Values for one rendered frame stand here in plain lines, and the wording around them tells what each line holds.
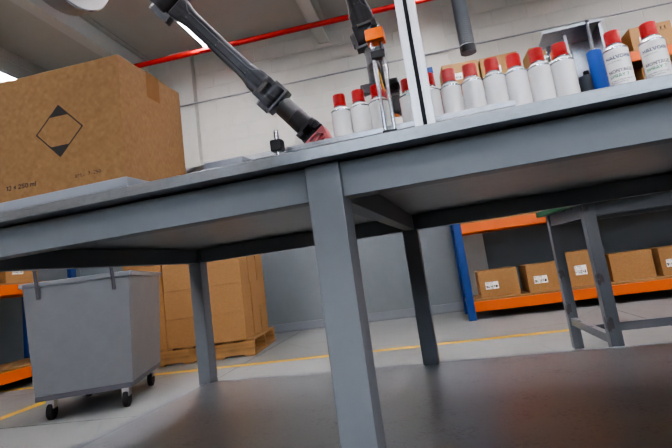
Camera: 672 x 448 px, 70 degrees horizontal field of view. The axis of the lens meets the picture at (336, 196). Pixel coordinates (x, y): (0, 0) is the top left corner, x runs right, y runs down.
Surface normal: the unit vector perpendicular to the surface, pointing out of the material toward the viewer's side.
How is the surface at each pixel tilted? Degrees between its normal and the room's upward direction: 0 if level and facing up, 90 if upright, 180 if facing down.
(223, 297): 90
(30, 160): 90
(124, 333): 93
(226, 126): 90
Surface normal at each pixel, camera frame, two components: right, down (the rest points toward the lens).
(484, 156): -0.26, -0.11
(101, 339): 0.14, -0.11
